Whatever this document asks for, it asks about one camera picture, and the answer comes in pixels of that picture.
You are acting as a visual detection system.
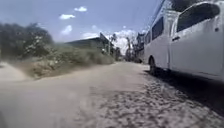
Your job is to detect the overgrown grass verge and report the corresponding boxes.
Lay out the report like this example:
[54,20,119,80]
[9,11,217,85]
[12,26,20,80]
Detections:
[9,44,116,80]

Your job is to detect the grey dirt road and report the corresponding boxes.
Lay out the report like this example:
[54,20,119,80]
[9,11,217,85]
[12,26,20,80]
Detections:
[0,61,224,128]

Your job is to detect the green bushes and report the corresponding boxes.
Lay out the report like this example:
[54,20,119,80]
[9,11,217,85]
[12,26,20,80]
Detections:
[0,22,55,62]

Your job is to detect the trees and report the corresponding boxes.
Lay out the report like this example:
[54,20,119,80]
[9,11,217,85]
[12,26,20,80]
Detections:
[109,32,146,64]

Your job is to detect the building with dark roof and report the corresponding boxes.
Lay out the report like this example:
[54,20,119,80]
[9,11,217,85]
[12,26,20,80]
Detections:
[65,32,112,56]

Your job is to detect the white van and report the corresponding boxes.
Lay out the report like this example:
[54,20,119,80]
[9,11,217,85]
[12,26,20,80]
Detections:
[142,0,224,83]

